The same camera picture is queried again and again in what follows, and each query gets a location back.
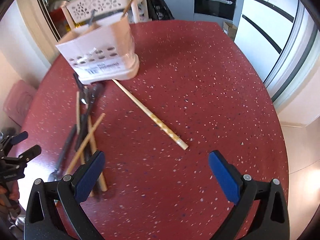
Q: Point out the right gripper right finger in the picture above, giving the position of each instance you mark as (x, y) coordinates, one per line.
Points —
(271, 220)

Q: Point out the white plastic utensil holder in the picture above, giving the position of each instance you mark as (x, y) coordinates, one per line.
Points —
(104, 50)

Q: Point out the pink plastic stool stack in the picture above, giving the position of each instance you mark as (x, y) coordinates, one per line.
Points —
(18, 101)

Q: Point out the black built-in oven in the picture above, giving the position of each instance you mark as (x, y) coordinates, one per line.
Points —
(219, 8)

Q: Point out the cardboard box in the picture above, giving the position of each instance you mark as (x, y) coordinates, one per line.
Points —
(230, 30)

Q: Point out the white refrigerator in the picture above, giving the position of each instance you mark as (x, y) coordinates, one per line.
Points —
(276, 37)

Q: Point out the long patterned wooden chopstick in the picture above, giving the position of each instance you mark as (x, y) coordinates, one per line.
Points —
(153, 117)

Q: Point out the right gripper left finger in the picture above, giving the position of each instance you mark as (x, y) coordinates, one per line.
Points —
(42, 220)

